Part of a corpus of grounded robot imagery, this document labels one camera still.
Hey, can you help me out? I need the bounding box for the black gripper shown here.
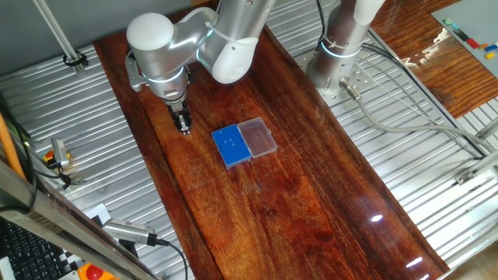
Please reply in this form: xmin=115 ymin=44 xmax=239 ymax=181
xmin=165 ymin=99 xmax=195 ymax=136

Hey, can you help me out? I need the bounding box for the blue pipette tip rack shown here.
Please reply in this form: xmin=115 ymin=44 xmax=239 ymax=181
xmin=211 ymin=124 xmax=253 ymax=170

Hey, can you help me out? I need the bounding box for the clear plastic box lid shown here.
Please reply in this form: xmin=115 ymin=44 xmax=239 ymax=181
xmin=237 ymin=116 xmax=279 ymax=159

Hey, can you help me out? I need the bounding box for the checkered calibration board sheet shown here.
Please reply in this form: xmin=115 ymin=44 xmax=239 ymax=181
xmin=57 ymin=202 xmax=113 ymax=273

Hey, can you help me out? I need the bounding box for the glossy wood-grain table mat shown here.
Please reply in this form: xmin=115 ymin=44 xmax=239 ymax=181
xmin=93 ymin=15 xmax=451 ymax=280

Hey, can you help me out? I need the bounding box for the orange emergency stop box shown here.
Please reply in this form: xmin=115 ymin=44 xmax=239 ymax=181
xmin=76 ymin=262 xmax=117 ymax=280

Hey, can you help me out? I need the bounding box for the orange tube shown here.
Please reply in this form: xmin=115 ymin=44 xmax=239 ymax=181
xmin=0 ymin=112 xmax=26 ymax=180

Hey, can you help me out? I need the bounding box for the black keyboard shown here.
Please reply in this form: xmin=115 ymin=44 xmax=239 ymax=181
xmin=0 ymin=220 xmax=77 ymax=280

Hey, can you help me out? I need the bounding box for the wood-grain side board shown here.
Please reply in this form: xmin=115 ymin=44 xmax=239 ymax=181
xmin=369 ymin=0 xmax=498 ymax=120

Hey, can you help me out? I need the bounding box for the grey board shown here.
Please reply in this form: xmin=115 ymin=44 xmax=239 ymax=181
xmin=430 ymin=0 xmax=498 ymax=79

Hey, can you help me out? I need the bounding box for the black finned camera cable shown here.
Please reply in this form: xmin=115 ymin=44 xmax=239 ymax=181
xmin=149 ymin=235 xmax=190 ymax=280

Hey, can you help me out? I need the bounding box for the silver finned camera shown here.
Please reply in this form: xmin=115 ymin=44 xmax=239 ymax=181
xmin=101 ymin=217 xmax=160 ymax=247

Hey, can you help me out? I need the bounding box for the small silver clamp camera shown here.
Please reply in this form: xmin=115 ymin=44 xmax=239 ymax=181
xmin=50 ymin=137 xmax=72 ymax=169

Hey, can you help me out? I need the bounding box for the black clamp camera cable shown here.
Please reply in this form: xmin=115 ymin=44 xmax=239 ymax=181
xmin=45 ymin=161 xmax=75 ymax=191

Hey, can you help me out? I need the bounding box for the silver camera pole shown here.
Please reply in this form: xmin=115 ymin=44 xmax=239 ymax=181
xmin=33 ymin=0 xmax=87 ymax=75

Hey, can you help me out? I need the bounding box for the stainless steel frame bar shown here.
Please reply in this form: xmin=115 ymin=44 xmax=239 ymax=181
xmin=0 ymin=159 xmax=160 ymax=280

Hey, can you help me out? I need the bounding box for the grey cable with metal connector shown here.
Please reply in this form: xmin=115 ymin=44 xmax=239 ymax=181
xmin=338 ymin=76 xmax=498 ymax=153

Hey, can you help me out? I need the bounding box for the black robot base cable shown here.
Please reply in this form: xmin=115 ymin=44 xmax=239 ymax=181
xmin=315 ymin=0 xmax=487 ymax=160

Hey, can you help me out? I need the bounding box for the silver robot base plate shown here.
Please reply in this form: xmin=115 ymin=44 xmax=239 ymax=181
xmin=293 ymin=48 xmax=377 ymax=109

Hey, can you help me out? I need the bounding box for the aluminium extrusion with bracket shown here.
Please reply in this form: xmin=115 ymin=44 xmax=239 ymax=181
xmin=454 ymin=149 xmax=498 ymax=186

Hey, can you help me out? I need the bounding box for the aluminium extrusion rail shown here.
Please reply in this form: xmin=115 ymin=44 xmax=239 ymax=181
xmin=475 ymin=116 xmax=498 ymax=141

